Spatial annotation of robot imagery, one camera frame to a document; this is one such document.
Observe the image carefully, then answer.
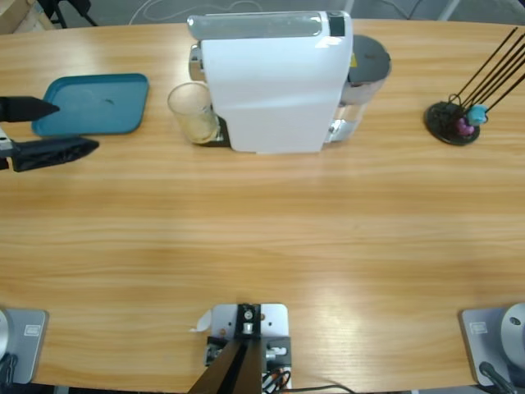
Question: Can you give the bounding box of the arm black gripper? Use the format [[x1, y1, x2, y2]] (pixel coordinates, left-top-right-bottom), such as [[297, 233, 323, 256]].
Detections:
[[0, 95, 101, 173]]

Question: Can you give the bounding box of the light wooden crate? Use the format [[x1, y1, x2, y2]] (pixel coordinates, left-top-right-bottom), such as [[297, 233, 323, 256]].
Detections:
[[0, 0, 54, 36]]

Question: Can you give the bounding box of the black base cable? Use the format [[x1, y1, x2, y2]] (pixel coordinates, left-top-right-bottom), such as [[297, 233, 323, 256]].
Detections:
[[0, 353, 20, 389], [478, 360, 516, 394]]

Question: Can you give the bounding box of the clear water tank grey lid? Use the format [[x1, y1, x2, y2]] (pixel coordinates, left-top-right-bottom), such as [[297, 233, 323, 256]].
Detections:
[[327, 34, 393, 144]]

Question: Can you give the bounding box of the thin black cable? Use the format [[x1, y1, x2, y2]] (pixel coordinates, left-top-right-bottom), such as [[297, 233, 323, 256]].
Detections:
[[291, 383, 356, 394]]

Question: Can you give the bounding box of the grey coffee machine lever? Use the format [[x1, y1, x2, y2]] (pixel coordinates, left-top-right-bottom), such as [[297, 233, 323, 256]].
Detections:
[[187, 11, 325, 41]]

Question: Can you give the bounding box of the teal plastic tray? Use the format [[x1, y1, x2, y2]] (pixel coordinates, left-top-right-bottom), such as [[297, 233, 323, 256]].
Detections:
[[31, 72, 151, 138]]

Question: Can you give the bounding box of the white paper tab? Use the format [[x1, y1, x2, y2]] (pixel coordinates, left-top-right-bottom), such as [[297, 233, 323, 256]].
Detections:
[[188, 310, 213, 333]]

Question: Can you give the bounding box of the white floor cable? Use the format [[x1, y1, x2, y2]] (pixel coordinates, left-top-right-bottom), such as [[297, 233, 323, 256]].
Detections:
[[130, 0, 263, 24]]

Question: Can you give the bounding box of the grey base plate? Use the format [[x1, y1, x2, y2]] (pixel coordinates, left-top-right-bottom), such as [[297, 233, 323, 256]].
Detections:
[[0, 308, 49, 385], [458, 307, 525, 387]]

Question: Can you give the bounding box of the dark camera post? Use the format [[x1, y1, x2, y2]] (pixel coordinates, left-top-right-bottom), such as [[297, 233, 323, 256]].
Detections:
[[190, 303, 263, 394]]

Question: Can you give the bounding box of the light blue coffee capsule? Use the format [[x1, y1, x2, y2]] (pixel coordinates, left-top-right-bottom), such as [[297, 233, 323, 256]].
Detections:
[[467, 104, 489, 126]]

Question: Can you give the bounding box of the clear glass cup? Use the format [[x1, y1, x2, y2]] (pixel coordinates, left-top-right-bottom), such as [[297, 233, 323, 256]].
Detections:
[[167, 81, 221, 145]]

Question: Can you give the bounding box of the black chair frame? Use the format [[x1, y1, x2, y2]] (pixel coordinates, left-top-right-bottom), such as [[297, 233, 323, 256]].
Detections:
[[39, 0, 99, 29]]

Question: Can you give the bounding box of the white capsule coffee machine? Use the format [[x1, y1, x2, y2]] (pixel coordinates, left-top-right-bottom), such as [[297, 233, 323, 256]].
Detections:
[[186, 10, 393, 157]]

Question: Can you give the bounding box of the black capsule holder with rods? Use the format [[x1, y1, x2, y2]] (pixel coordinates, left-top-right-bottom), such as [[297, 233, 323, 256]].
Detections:
[[424, 26, 525, 147]]

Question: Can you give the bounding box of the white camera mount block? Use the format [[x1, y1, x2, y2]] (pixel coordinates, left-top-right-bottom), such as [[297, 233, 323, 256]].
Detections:
[[204, 302, 293, 394]]

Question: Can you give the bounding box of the silver drip tray grid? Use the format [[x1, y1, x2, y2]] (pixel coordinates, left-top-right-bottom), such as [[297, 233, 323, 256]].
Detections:
[[192, 116, 231, 148]]

